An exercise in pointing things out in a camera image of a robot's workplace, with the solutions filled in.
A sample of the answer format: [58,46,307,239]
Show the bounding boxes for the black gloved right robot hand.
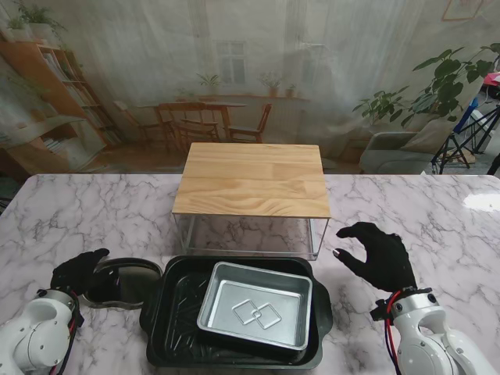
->
[334,221,418,293]

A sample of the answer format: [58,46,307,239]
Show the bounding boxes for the printed room scene backdrop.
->
[0,0,500,175]

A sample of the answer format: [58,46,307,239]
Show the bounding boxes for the wooden shelf with white frame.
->
[171,142,333,262]

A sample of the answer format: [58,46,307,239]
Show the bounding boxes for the silver rectangular baking tray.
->
[196,260,315,352]

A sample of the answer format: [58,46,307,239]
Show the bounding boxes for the red and black arm cable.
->
[384,290,404,375]
[45,286,85,375]

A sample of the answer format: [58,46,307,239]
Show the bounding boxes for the kidney-shaped steel tray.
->
[80,256,163,310]

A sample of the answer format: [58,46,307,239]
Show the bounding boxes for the red and black left arm cable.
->
[45,286,85,375]

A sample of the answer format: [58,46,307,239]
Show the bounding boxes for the large black baking tray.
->
[139,255,334,370]

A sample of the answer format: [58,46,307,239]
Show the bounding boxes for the blue board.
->
[452,97,480,134]

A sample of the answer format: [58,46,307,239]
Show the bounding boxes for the black tripod stand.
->
[430,104,500,175]

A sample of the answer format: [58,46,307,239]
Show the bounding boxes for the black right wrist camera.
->
[370,299,394,322]

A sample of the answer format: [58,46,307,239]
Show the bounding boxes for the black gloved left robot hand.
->
[50,248,110,298]

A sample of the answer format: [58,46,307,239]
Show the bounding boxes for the red and black right arm cable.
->
[384,290,404,375]

